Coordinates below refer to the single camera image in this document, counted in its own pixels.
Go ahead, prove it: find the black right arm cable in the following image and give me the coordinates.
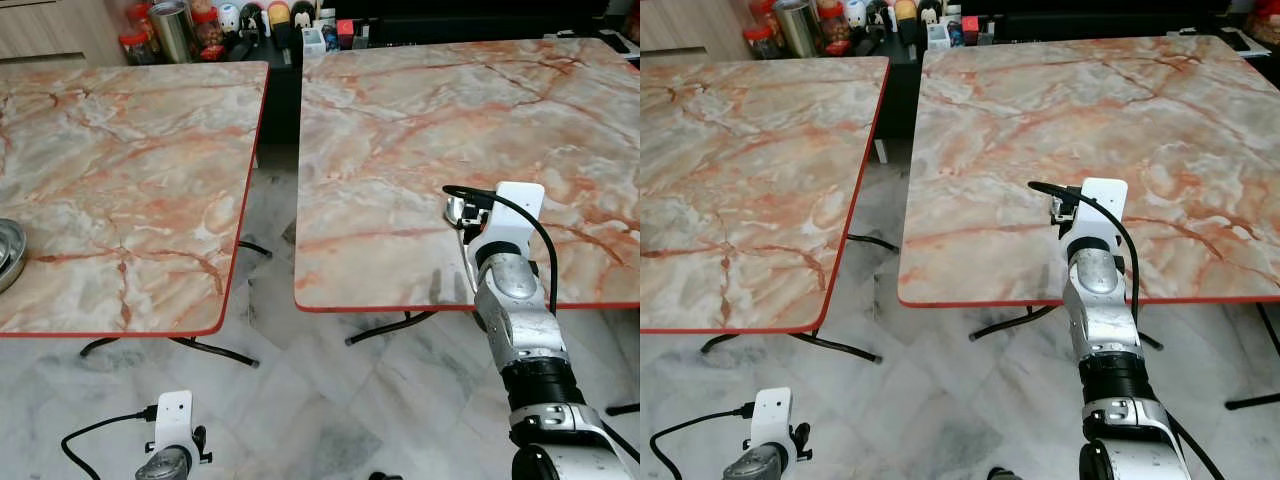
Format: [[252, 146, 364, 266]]
[[1027, 180, 1141, 323], [442, 184, 559, 316]]

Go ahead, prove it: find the light wooden cabinet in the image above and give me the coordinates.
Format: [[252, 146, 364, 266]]
[[0, 0, 128, 67], [640, 0, 753, 62]]

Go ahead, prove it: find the red lid snack jar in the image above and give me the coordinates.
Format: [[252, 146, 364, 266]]
[[193, 5, 224, 57], [818, 1, 849, 52]]

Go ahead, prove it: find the black white remote device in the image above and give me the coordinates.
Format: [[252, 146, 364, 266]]
[[1222, 28, 1278, 57], [598, 30, 641, 64]]

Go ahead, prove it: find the stainless steel bowl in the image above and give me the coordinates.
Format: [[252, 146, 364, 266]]
[[0, 218, 28, 294]]

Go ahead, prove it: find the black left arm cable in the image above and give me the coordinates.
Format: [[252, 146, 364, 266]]
[[650, 402, 756, 480], [61, 405, 159, 480]]

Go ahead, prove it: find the black metal table leg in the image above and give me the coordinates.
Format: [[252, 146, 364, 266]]
[[346, 311, 437, 347], [700, 332, 883, 364], [80, 334, 260, 368], [969, 304, 1061, 342]]

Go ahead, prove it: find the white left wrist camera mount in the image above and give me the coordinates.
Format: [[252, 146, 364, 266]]
[[152, 391, 194, 453], [750, 388, 793, 451]]

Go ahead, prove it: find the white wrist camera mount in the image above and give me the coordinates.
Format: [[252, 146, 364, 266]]
[[152, 391, 194, 453], [1065, 178, 1129, 251], [470, 182, 546, 263], [750, 388, 793, 451]]

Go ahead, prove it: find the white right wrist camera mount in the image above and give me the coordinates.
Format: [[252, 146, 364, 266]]
[[1065, 178, 1129, 251], [470, 182, 546, 263]]

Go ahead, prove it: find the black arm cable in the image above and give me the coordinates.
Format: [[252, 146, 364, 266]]
[[1027, 180, 1141, 323], [442, 184, 559, 316], [61, 405, 159, 480], [650, 402, 756, 480]]

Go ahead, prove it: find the tall steel canister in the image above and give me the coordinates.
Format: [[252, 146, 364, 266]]
[[775, 0, 823, 58], [150, 0, 197, 63]]

